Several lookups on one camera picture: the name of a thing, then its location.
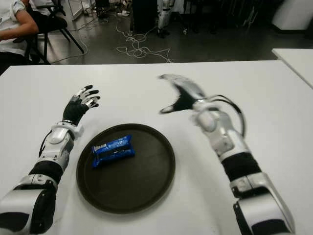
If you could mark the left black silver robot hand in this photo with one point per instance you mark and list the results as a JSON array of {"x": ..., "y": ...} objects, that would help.
[{"x": 72, "y": 111}]

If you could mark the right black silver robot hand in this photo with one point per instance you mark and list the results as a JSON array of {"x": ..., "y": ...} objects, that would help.
[{"x": 187, "y": 98}]

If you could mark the blue Oreo cookie packet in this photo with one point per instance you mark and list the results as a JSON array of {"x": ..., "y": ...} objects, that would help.
[{"x": 113, "y": 151}]

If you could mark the right silver black robot arm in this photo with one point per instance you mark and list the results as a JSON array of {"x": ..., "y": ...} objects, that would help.
[{"x": 232, "y": 147}]

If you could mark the left silver black robot arm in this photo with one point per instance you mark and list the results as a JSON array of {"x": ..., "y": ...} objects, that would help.
[{"x": 53, "y": 147}]

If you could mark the silver humanoid robot legs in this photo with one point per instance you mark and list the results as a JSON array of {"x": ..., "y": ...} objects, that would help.
[{"x": 162, "y": 17}]

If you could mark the black folding chair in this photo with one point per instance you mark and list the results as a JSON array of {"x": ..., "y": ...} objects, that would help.
[{"x": 51, "y": 23}]

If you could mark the round dark brown tray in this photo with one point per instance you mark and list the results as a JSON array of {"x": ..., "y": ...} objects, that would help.
[{"x": 137, "y": 183}]

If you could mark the seated person in white shirt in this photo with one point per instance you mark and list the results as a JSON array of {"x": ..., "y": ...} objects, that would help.
[{"x": 12, "y": 29}]

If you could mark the white leaning panel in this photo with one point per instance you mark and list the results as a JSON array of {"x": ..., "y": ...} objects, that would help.
[{"x": 74, "y": 8}]

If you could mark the white power strip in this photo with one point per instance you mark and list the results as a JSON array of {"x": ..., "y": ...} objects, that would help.
[{"x": 123, "y": 13}]

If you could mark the white side table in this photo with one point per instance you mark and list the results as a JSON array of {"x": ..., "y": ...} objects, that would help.
[{"x": 298, "y": 61}]

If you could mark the white cabinet with black base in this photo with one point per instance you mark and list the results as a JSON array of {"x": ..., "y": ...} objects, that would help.
[{"x": 293, "y": 12}]

